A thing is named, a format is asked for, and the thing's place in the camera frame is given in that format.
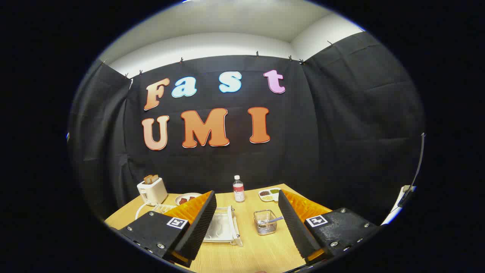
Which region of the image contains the metal wire basket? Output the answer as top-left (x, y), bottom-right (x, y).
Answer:
top-left (253, 210), bottom-right (278, 235)

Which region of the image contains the white divided condiment dish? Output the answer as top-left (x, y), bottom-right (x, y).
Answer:
top-left (258, 188), bottom-right (282, 202)

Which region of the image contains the clear bottle red label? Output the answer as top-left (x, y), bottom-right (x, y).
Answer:
top-left (233, 175), bottom-right (245, 203)

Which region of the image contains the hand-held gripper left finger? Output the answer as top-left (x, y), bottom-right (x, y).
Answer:
top-left (110, 190), bottom-right (217, 268)

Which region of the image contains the white toaster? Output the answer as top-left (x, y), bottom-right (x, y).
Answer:
top-left (137, 177), bottom-right (168, 206)

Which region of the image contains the white plate with meat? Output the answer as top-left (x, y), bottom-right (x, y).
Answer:
top-left (175, 193), bottom-right (203, 206)

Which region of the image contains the white wire dish rack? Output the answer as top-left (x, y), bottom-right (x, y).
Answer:
top-left (135, 203), bottom-right (243, 248)

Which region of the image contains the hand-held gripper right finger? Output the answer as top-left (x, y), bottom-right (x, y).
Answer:
top-left (278, 189), bottom-right (381, 266)

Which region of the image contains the black backdrop cloth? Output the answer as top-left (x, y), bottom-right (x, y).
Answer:
top-left (68, 32), bottom-right (426, 225)

